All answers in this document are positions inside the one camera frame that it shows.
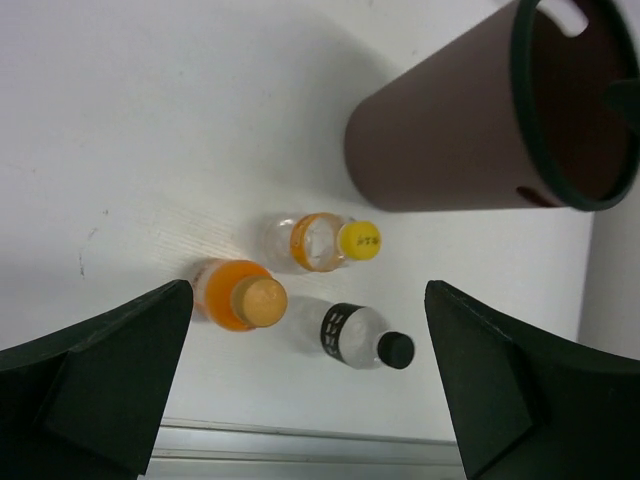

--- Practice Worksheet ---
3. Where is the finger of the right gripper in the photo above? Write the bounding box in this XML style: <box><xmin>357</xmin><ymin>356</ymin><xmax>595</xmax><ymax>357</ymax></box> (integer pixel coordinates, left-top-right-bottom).
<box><xmin>603</xmin><ymin>79</ymin><xmax>640</xmax><ymax>133</ymax></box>

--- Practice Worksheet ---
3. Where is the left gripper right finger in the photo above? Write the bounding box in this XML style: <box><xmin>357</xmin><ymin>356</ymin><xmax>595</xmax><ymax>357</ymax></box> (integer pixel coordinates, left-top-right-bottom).
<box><xmin>424</xmin><ymin>281</ymin><xmax>639</xmax><ymax>479</ymax></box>

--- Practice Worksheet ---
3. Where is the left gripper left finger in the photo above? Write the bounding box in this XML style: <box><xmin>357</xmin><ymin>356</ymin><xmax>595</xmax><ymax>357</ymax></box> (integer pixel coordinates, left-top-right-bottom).
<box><xmin>1</xmin><ymin>280</ymin><xmax>193</xmax><ymax>479</ymax></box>

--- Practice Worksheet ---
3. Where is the dark brown plastic bin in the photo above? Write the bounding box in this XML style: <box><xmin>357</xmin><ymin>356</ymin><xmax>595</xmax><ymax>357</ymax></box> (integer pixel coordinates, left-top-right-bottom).
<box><xmin>344</xmin><ymin>1</ymin><xmax>639</xmax><ymax>212</ymax></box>

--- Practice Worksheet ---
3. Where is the clear bottle black cap left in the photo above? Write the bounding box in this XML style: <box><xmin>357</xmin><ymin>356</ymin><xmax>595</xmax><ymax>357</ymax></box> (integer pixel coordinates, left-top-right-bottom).
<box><xmin>280</xmin><ymin>296</ymin><xmax>415</xmax><ymax>370</ymax></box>

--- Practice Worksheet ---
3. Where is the clear bottle yellow cap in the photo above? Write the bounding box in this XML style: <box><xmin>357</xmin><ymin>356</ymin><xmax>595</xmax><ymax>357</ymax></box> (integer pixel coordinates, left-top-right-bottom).
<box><xmin>258</xmin><ymin>212</ymin><xmax>382</xmax><ymax>274</ymax></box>

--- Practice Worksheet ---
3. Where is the aluminium table frame rail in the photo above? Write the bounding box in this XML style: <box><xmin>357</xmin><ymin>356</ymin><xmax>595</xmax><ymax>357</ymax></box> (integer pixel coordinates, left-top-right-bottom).
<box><xmin>145</xmin><ymin>419</ymin><xmax>465</xmax><ymax>479</ymax></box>

